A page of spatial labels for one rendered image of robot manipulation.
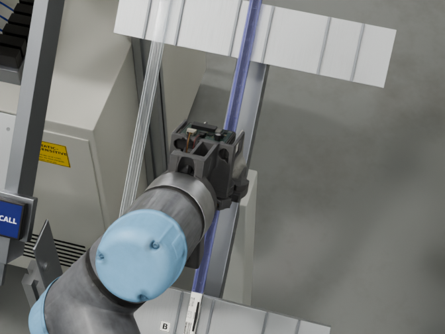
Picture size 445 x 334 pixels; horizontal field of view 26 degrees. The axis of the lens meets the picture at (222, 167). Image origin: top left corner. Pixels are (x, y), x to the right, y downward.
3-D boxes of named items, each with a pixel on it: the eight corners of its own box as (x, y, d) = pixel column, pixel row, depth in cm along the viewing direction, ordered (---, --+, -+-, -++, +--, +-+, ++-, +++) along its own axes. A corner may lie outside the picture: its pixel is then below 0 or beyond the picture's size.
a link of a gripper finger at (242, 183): (258, 169, 114) (236, 196, 106) (256, 181, 115) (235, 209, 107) (220, 160, 115) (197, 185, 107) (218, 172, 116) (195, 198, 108)
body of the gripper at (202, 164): (248, 130, 108) (222, 167, 97) (238, 199, 111) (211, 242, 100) (183, 116, 109) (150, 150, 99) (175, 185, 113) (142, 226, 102)
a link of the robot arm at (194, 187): (200, 262, 97) (123, 243, 98) (211, 243, 101) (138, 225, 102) (209, 194, 94) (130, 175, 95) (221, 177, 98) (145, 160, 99)
